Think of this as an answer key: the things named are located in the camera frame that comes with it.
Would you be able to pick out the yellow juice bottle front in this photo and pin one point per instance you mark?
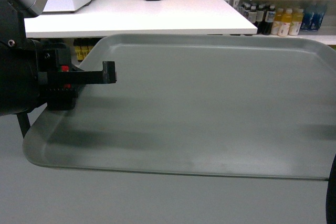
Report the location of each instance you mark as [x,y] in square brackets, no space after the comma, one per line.
[285,23]

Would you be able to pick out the dark tea bottle left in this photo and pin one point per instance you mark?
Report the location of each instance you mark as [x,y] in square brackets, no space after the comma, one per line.
[252,15]

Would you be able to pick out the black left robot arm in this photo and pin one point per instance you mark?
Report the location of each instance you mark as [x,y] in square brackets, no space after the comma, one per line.
[13,29]

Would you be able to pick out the grey metal serving tray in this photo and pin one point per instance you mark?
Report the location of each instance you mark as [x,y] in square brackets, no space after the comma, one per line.
[198,105]

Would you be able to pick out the yellow juice bottle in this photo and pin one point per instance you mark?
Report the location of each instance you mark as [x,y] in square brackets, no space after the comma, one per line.
[285,23]
[296,22]
[277,21]

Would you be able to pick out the white lower shelf board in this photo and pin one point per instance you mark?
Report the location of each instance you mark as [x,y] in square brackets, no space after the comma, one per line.
[325,39]

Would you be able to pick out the dark tea bottle blue label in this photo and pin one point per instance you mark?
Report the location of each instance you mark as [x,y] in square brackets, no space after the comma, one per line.
[269,19]

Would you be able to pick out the blue drink bottle left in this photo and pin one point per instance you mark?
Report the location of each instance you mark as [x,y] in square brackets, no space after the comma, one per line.
[308,15]

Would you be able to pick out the yellow juice bottle back left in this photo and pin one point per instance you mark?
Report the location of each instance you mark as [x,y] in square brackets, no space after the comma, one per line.
[277,21]

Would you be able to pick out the blue drink bottle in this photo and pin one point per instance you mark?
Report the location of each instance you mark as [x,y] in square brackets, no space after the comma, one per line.
[319,13]
[308,15]

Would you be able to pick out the blue drink bottle right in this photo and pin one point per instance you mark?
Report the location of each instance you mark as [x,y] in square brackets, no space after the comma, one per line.
[319,13]

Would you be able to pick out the white checkout counter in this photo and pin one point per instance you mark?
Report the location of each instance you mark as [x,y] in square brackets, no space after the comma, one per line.
[108,17]

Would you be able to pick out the yellow juice bottle right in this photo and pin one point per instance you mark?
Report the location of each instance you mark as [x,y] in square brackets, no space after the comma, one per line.
[296,22]

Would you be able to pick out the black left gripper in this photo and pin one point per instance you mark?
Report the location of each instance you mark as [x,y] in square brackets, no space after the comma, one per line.
[42,74]

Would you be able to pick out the dark tea bottle middle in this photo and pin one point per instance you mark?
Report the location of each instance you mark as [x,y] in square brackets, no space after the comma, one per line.
[260,17]

